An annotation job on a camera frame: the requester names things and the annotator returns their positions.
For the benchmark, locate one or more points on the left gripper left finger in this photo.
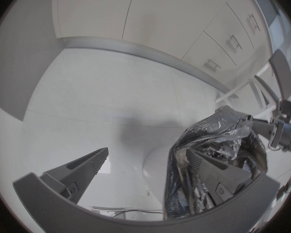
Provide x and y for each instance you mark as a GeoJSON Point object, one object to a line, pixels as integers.
{"type": "Point", "coordinates": [82, 171]}

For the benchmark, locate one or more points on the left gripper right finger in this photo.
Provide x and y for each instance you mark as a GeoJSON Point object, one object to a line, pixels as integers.
{"type": "Point", "coordinates": [218, 178]}

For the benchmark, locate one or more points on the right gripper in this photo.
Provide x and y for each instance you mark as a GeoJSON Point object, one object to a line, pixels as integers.
{"type": "Point", "coordinates": [287, 137]}

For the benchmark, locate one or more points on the white trash bin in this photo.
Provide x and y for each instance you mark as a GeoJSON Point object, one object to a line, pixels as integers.
{"type": "Point", "coordinates": [155, 173]}

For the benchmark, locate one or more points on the white chair with grey seat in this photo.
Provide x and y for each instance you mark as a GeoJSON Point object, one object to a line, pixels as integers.
{"type": "Point", "coordinates": [282, 71]}

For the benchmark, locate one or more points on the window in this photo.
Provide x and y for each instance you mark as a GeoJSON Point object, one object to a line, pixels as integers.
{"type": "Point", "coordinates": [269, 6]}

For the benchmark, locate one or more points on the white cabinet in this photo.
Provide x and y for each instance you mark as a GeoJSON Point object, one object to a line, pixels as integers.
{"type": "Point", "coordinates": [160, 20]}

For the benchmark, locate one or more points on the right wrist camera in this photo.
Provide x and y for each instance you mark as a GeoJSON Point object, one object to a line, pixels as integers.
{"type": "Point", "coordinates": [286, 107]}

